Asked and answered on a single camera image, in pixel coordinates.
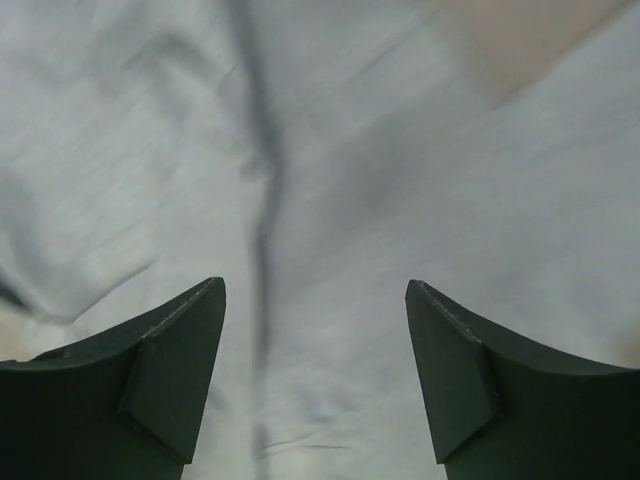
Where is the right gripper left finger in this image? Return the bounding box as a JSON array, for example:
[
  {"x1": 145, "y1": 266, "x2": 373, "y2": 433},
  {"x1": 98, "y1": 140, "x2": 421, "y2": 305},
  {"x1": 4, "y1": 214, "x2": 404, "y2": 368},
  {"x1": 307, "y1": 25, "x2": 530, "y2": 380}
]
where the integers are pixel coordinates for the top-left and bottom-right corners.
[{"x1": 1, "y1": 278, "x2": 226, "y2": 480}]

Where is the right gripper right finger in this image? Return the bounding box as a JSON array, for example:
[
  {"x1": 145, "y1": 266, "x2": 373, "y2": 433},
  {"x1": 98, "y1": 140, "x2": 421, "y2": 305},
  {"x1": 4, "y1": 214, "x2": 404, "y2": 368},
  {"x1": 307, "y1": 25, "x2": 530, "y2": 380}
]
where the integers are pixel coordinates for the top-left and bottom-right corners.
[{"x1": 405, "y1": 280, "x2": 639, "y2": 480}]

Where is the grey long sleeve shirt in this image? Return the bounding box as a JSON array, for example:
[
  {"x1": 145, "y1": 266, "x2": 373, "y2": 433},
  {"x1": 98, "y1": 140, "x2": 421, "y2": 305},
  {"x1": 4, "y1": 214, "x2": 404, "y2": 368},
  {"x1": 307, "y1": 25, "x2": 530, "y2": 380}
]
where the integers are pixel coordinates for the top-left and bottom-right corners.
[{"x1": 1, "y1": 1, "x2": 639, "y2": 479}]

